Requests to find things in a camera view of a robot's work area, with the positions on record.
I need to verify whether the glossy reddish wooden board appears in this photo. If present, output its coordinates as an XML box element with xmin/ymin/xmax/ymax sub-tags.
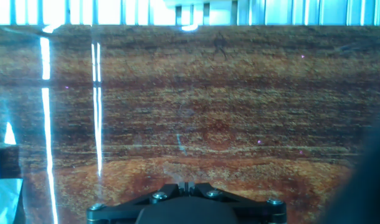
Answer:
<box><xmin>0</xmin><ymin>24</ymin><xmax>380</xmax><ymax>224</ymax></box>

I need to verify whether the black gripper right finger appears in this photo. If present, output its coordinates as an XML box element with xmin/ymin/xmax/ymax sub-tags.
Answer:
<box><xmin>187</xmin><ymin>182</ymin><xmax>288</xmax><ymax>224</ymax></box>

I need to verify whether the blue tissue pack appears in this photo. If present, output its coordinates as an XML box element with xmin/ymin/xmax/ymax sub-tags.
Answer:
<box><xmin>0</xmin><ymin>141</ymin><xmax>25</xmax><ymax>224</ymax></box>

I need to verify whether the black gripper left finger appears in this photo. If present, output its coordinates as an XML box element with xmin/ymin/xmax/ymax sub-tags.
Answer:
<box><xmin>86</xmin><ymin>182</ymin><xmax>188</xmax><ymax>224</ymax></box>

